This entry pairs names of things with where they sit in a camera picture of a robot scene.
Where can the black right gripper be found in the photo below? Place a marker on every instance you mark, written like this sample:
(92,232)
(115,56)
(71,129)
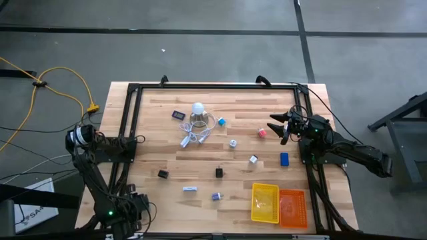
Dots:
(300,128)

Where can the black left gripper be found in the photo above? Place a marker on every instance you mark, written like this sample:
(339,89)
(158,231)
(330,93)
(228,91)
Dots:
(135,210)

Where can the red and white wall charger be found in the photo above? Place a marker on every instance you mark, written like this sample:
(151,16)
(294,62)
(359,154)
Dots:
(262,133)

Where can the blue rectangular case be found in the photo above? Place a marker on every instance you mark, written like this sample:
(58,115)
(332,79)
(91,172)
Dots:
(284,159)

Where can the black power adapter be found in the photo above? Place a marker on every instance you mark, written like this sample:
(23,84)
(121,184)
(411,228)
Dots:
(163,174)

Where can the blue and white wall charger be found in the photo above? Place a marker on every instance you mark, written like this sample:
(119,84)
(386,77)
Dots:
(222,122)
(233,143)

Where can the white rectangular display device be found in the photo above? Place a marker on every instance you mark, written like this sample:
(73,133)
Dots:
(189,189)

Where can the purple and white wall charger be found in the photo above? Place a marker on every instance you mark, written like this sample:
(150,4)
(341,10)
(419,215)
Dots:
(216,196)

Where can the small purple digital display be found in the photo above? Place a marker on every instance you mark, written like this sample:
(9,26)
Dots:
(178,115)

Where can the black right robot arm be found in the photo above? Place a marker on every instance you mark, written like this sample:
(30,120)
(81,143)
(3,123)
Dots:
(360,151)

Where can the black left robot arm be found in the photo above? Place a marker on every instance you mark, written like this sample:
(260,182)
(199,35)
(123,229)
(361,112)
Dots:
(96,186)

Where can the yellow plastic basket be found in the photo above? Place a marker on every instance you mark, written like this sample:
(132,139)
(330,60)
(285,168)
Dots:
(265,186)

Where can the orange plastic basket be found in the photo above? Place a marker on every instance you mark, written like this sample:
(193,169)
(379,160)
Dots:
(293,193)

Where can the white light bulb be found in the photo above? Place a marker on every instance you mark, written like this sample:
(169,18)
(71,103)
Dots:
(198,110)

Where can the white sign board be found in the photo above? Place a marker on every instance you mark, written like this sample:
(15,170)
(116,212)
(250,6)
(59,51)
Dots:
(43,218)

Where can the black beam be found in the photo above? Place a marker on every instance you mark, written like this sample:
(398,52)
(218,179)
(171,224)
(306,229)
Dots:
(33,196)

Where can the black floor strip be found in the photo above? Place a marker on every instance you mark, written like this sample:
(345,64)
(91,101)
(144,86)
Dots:
(16,73)

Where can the white and black wall charger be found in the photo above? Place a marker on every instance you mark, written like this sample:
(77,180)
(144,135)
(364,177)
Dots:
(253,159)

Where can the black curved frame bracket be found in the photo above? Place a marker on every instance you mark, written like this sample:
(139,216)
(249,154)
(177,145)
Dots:
(163,81)
(263,80)

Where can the black metal table frame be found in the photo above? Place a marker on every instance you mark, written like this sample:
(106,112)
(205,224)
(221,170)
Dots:
(217,86)

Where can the black side table frame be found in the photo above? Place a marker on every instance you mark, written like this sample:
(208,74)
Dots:
(400,110)

